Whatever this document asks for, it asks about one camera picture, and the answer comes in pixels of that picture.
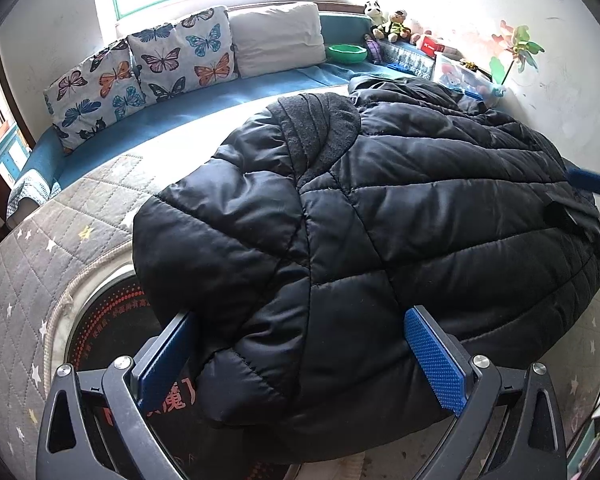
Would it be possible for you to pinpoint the black puffer down coat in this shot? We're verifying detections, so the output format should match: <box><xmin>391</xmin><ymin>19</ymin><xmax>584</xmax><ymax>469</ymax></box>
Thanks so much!
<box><xmin>133</xmin><ymin>79</ymin><xmax>600</xmax><ymax>463</ymax></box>

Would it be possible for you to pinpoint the colourful toy pinwheel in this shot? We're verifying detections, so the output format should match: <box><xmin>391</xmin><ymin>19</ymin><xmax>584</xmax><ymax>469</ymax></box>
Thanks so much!
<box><xmin>490</xmin><ymin>20</ymin><xmax>545</xmax><ymax>86</ymax></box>

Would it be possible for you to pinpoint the grey star quilted mattress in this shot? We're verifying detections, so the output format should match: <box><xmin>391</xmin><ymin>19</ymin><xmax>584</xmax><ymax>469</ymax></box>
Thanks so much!
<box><xmin>0</xmin><ymin>96</ymin><xmax>600</xmax><ymax>479</ymax></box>

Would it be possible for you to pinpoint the clear plastic storage box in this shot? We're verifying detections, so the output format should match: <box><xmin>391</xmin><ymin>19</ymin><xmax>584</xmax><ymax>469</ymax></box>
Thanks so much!
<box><xmin>431</xmin><ymin>53</ymin><xmax>506</xmax><ymax>107</ymax></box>

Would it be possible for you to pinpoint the blue bed sheet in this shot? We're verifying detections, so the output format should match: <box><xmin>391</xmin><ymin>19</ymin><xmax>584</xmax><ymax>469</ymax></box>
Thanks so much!
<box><xmin>6</xmin><ymin>42</ymin><xmax>434</xmax><ymax>226</ymax></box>

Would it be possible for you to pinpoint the yellow green plush doll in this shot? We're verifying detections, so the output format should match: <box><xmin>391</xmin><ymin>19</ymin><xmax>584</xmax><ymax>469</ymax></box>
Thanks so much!
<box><xmin>373</xmin><ymin>10</ymin><xmax>412</xmax><ymax>44</ymax></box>

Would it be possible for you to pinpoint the blue painted cabinet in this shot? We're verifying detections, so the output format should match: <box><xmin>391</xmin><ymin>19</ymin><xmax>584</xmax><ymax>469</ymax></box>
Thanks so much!
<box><xmin>0</xmin><ymin>125</ymin><xmax>31</xmax><ymax>188</ymax></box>

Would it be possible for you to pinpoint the green plastic basin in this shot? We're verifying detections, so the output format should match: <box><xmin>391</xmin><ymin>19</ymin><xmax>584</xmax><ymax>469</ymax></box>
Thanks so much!
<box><xmin>326</xmin><ymin>44</ymin><xmax>367</xmax><ymax>65</ymax></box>

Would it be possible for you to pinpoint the panda plush toy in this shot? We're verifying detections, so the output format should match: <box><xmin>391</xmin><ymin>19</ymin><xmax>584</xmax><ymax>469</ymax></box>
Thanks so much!
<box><xmin>363</xmin><ymin>0</ymin><xmax>385</xmax><ymax>27</ymax></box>

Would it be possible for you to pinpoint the left butterfly print pillow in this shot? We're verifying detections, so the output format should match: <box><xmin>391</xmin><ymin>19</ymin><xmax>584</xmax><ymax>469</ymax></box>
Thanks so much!
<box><xmin>44</xmin><ymin>39</ymin><xmax>146</xmax><ymax>154</ymax></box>

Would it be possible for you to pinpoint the butterfly print pillow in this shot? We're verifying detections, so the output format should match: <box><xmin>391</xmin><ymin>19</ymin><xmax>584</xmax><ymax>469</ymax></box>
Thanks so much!
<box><xmin>44</xmin><ymin>39</ymin><xmax>146</xmax><ymax>154</ymax></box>
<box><xmin>126</xmin><ymin>6</ymin><xmax>238</xmax><ymax>105</ymax></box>

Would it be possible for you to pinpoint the right butterfly print pillow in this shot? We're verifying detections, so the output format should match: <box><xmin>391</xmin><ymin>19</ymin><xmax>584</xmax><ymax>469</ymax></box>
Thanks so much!
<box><xmin>126</xmin><ymin>6</ymin><xmax>238</xmax><ymax>105</ymax></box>

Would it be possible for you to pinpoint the plain white pillow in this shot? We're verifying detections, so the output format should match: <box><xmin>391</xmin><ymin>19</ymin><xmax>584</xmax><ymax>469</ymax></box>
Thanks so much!
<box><xmin>228</xmin><ymin>2</ymin><xmax>326</xmax><ymax>78</ymax></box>

